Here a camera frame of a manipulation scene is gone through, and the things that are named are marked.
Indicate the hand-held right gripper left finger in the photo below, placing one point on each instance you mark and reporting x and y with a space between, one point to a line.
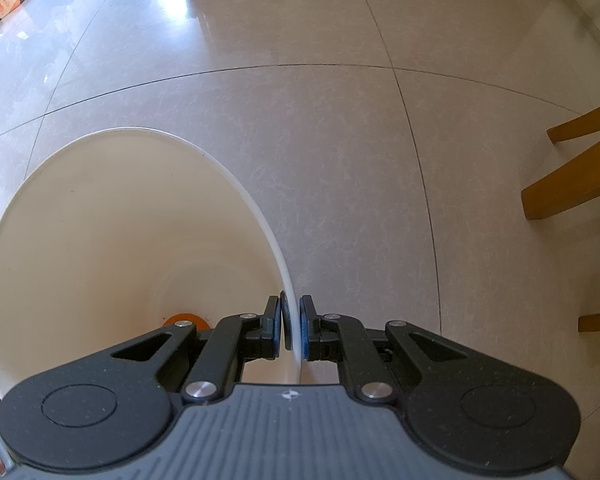
276 327

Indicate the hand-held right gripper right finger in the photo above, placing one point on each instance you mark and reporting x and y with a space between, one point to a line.
307 332

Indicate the white plastic bin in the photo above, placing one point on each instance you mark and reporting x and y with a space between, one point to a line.
105 235

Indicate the orange peel piece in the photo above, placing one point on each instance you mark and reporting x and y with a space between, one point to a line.
182 318

